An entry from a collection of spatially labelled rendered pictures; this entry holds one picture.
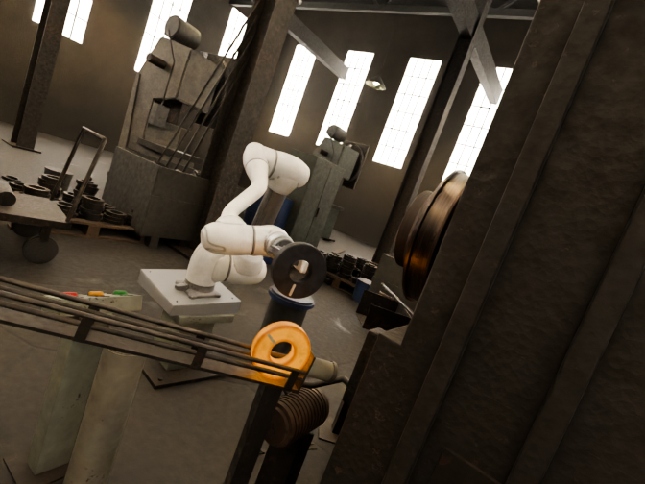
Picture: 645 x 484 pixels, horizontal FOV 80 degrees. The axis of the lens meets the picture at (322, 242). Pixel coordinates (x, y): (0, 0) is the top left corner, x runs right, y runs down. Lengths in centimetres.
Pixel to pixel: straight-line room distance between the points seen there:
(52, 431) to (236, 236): 82
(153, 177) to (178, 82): 258
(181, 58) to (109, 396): 562
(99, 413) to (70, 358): 19
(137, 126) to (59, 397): 568
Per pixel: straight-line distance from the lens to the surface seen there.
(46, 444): 157
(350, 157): 934
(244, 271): 202
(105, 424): 137
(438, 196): 118
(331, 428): 218
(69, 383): 146
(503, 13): 1049
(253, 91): 418
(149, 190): 408
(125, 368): 127
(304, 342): 103
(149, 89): 683
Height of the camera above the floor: 113
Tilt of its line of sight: 7 degrees down
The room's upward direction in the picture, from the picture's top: 20 degrees clockwise
